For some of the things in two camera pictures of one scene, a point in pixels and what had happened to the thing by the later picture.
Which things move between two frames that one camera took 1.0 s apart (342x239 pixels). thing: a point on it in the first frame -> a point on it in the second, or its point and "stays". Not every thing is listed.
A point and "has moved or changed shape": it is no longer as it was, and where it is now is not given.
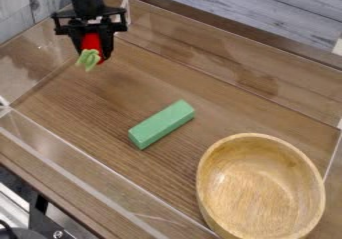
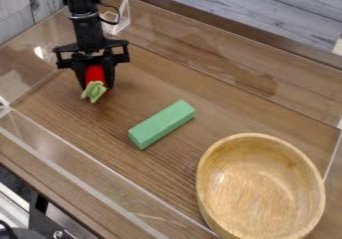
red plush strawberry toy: (90, 50) has moved or changed shape
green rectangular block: (161, 124) stays
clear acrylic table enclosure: (201, 134) stays
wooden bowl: (259, 188) stays
